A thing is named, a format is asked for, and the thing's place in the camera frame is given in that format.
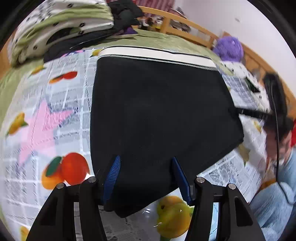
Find black pants with white stripe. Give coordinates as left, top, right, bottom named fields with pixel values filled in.
left=90, top=46, right=244, bottom=217

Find white black-dotted pillow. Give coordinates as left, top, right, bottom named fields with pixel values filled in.
left=221, top=61, right=270, bottom=112

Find fruit print plastic mat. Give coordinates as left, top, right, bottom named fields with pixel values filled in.
left=1, top=47, right=266, bottom=240

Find purple plush toy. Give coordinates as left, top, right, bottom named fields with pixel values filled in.
left=212, top=36, right=244, bottom=62

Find green fleece bed sheet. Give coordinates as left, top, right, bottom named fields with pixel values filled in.
left=1, top=30, right=232, bottom=133

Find black clothes pile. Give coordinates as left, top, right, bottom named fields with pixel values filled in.
left=43, top=0, right=144, bottom=63

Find white green patterned quilt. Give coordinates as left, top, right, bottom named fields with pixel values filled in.
left=9, top=1, right=114, bottom=66

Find black cable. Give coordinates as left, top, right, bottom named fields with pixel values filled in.
left=269, top=79, right=296, bottom=205

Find wooden bed frame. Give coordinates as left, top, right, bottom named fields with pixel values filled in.
left=0, top=5, right=296, bottom=117

